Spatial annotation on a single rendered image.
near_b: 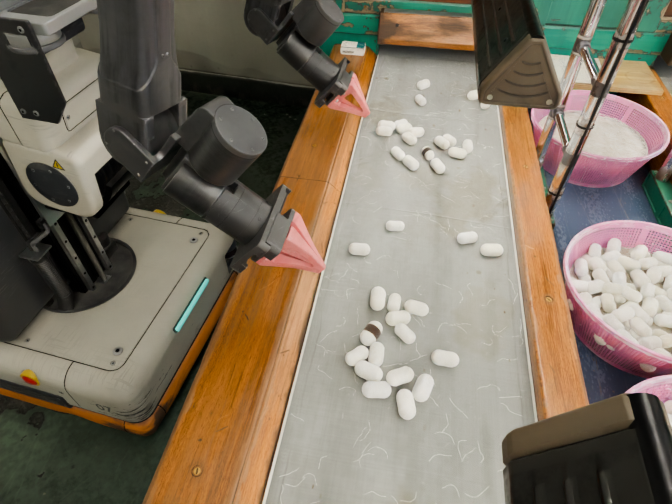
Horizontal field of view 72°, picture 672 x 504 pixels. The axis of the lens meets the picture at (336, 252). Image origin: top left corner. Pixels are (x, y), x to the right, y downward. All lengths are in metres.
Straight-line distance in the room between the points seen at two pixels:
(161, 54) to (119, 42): 0.03
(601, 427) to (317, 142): 0.80
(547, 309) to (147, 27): 0.58
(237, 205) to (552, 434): 0.38
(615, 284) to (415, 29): 0.77
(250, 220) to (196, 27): 2.23
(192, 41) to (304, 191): 1.99
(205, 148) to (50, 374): 0.97
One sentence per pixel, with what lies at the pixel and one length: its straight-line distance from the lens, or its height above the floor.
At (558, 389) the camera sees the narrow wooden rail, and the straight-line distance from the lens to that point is 0.64.
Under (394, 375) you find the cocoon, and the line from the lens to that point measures 0.60.
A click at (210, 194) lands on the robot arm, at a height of 0.97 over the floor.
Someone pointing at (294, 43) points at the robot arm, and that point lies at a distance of 0.89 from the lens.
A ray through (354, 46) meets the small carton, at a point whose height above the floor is 0.79.
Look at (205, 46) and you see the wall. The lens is 2.72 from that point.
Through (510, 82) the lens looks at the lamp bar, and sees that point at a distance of 0.52.
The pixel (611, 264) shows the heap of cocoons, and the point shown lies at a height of 0.74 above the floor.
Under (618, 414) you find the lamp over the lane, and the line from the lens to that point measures 0.23.
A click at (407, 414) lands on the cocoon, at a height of 0.76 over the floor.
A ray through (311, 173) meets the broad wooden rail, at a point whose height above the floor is 0.76.
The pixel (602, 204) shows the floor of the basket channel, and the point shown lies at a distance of 1.07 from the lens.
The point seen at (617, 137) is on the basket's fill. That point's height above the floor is 0.74.
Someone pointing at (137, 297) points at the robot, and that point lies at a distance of 1.38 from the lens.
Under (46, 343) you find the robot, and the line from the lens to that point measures 1.39.
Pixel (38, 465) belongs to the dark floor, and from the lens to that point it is 1.57.
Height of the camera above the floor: 1.29
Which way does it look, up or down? 47 degrees down
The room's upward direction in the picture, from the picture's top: straight up
